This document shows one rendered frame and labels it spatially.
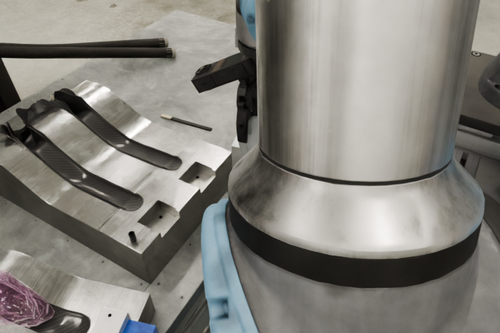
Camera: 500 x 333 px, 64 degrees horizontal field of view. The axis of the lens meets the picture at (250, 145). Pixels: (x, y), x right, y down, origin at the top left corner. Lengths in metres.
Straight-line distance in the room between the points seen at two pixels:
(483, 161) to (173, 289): 0.55
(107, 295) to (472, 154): 0.63
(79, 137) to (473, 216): 0.74
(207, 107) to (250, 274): 0.87
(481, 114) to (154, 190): 0.54
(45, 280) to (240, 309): 0.53
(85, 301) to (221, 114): 0.54
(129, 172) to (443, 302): 0.65
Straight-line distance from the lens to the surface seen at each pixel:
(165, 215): 0.72
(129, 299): 0.65
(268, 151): 0.17
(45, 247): 0.82
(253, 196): 0.17
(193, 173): 0.77
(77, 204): 0.75
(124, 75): 1.21
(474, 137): 0.77
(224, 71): 0.60
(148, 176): 0.75
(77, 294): 0.68
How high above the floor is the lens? 1.41
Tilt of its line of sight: 42 degrees down
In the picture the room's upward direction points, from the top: straight up
